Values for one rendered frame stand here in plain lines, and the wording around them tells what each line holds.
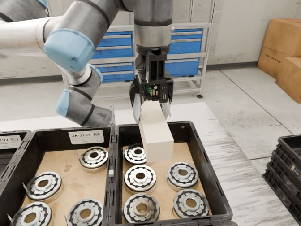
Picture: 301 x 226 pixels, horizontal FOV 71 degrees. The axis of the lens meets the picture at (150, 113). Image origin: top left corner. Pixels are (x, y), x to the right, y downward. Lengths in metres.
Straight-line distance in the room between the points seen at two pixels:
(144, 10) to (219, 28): 3.28
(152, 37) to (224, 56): 3.47
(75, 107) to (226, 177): 0.71
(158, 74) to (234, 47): 3.47
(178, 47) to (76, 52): 2.22
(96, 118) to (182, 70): 1.84
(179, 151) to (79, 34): 0.60
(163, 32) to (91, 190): 0.54
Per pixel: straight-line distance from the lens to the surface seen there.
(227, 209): 0.60
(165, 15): 0.42
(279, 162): 1.50
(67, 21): 0.40
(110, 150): 0.71
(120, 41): 2.42
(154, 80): 0.44
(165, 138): 0.48
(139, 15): 0.42
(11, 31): 0.56
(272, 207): 0.95
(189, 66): 2.68
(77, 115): 0.99
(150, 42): 0.42
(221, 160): 1.04
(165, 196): 0.71
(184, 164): 0.76
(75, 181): 0.78
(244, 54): 4.05
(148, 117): 0.54
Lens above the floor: 1.42
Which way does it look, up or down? 34 degrees down
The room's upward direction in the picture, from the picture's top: straight up
